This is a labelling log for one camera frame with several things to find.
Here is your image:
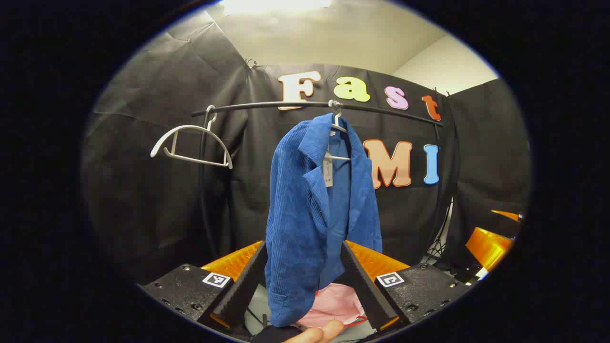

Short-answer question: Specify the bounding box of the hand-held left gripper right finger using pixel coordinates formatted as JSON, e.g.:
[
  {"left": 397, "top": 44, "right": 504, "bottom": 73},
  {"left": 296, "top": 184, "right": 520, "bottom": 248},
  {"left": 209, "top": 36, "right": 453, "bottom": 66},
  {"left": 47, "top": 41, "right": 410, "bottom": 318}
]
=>
[{"left": 341, "top": 241, "right": 472, "bottom": 333}]

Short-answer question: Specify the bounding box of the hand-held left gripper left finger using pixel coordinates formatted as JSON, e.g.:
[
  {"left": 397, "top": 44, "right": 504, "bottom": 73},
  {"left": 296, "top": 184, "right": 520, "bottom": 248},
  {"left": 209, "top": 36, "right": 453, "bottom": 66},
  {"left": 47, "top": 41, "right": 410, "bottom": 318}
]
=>
[{"left": 138, "top": 241, "right": 269, "bottom": 332}]

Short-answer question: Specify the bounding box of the pink laundry hamper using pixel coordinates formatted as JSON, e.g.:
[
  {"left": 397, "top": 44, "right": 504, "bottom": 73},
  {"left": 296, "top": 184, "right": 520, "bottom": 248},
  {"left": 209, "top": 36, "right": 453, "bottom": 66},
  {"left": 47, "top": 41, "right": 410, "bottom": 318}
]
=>
[{"left": 295, "top": 283, "right": 368, "bottom": 330}]

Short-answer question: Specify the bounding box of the blue corduroy jacket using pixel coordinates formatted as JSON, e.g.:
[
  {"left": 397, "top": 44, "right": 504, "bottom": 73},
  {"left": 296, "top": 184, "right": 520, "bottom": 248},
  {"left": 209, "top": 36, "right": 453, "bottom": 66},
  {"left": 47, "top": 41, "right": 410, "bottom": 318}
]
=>
[{"left": 264, "top": 113, "right": 383, "bottom": 328}]

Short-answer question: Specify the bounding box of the white clothes hanger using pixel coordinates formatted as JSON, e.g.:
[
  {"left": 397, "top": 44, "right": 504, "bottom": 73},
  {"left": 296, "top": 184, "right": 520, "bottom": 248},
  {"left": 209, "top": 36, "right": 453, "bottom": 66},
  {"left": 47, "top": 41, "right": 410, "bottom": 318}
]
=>
[
  {"left": 326, "top": 99, "right": 353, "bottom": 162},
  {"left": 150, "top": 105, "right": 234, "bottom": 170}
]

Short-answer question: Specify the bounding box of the black clothes rack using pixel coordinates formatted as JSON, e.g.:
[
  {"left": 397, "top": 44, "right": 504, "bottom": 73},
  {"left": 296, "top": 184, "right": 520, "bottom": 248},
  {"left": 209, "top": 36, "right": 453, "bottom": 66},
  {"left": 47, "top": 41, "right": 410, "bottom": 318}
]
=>
[{"left": 191, "top": 91, "right": 460, "bottom": 267}]

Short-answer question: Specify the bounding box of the white hang tag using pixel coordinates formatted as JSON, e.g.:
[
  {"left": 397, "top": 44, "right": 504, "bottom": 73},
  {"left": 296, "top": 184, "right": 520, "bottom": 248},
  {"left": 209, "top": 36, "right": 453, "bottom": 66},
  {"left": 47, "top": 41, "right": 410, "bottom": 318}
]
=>
[{"left": 323, "top": 148, "right": 334, "bottom": 188}]

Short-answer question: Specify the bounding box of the black backdrop cloth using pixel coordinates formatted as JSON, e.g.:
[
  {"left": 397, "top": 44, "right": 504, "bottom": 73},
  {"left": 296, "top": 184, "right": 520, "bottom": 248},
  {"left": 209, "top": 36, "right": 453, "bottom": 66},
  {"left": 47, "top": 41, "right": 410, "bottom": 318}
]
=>
[{"left": 81, "top": 12, "right": 532, "bottom": 286}]

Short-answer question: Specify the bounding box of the ceiling light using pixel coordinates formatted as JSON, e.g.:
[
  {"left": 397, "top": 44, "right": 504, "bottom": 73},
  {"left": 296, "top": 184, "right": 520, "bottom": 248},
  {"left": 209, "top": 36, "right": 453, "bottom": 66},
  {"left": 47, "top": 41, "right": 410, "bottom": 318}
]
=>
[{"left": 219, "top": 0, "right": 332, "bottom": 15}]

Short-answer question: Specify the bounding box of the tangle of black cables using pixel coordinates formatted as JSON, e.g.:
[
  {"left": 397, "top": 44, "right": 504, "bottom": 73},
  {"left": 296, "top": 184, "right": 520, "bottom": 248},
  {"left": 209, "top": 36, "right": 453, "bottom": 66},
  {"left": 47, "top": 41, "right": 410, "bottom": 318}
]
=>
[{"left": 422, "top": 238, "right": 451, "bottom": 266}]

